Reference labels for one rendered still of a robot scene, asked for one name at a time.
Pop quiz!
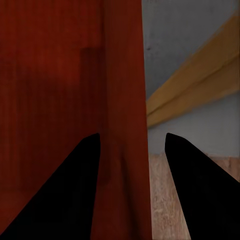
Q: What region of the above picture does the storage box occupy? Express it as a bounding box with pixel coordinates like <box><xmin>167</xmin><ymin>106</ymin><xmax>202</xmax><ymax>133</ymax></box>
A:
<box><xmin>0</xmin><ymin>0</ymin><xmax>153</xmax><ymax>240</ymax></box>

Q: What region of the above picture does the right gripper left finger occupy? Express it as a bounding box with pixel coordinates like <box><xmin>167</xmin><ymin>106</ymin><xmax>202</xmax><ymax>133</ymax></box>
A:
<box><xmin>0</xmin><ymin>133</ymin><xmax>101</xmax><ymax>240</ymax></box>

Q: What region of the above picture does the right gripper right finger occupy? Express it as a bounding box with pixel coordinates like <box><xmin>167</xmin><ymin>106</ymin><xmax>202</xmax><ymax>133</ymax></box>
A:
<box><xmin>165</xmin><ymin>133</ymin><xmax>240</xmax><ymax>240</ymax></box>

